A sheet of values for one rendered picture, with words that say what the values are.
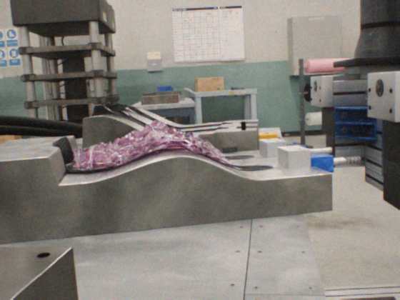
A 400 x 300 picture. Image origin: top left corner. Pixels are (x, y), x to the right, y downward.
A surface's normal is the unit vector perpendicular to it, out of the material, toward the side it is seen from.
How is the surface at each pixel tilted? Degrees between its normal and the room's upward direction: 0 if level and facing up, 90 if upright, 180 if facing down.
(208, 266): 0
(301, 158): 90
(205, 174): 90
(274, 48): 90
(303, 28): 90
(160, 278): 0
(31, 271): 0
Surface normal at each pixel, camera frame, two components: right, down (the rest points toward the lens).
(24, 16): 0.05, 0.15
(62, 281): 0.99, -0.04
